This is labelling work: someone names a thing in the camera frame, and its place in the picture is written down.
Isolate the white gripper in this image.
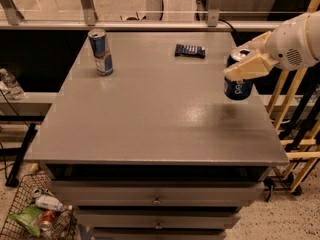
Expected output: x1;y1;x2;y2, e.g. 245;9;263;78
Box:
224;13;317;81

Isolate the blue pepsi can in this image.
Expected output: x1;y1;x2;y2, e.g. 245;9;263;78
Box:
224;48;253;101

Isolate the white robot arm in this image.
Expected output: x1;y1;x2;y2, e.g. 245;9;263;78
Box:
224;11;320;81

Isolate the blue rxbar blueberry bar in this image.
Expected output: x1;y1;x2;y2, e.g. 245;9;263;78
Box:
175;44;205;59

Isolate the red bull can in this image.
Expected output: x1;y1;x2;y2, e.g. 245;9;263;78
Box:
88;29;113;76

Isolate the silver can in basket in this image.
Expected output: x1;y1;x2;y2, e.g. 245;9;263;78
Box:
32;188;50;199

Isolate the red soda can in basket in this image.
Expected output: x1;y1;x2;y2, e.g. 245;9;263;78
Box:
40;210;60;231

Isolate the top grey drawer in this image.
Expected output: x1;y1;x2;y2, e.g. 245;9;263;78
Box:
47;181;264;207

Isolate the grey drawer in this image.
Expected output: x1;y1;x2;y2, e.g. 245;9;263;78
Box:
47;181;264;207
93;229;226;240
75;210;240;230

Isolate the middle grey drawer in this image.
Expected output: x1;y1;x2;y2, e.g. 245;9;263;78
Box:
75;210;240;230

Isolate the bottom grey drawer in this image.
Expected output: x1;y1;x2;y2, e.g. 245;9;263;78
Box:
93;229;226;240

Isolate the clear plastic water bottle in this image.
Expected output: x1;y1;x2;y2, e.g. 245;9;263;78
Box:
0;68;24;100

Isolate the white plastic bottle in basket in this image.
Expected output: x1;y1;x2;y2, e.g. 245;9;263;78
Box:
35;195;63;212

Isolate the black metal leg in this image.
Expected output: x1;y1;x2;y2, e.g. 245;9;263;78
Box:
5;123;37;187

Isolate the green snack bag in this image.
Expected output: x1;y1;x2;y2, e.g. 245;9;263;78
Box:
8;204;44;237

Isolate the black cable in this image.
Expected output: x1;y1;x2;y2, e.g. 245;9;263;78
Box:
218;18;243;47

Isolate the wire mesh basket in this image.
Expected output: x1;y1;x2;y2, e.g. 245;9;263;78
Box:
0;173;76;240

